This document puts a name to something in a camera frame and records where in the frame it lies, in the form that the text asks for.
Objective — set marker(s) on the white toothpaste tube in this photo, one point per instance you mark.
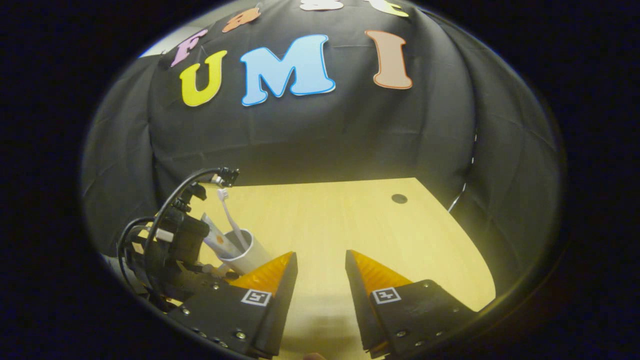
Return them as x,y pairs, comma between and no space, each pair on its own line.
215,237

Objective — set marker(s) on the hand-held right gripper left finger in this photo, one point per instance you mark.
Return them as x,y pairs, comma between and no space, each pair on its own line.
282,305

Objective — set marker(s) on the white toothbrush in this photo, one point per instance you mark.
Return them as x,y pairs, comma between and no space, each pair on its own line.
230,215

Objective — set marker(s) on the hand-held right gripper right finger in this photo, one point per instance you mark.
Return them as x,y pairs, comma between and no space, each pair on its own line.
360,305

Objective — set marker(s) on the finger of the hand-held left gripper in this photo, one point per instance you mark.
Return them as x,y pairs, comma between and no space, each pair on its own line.
222,274

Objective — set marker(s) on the wooden desktop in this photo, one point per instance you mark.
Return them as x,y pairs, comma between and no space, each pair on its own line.
350,220

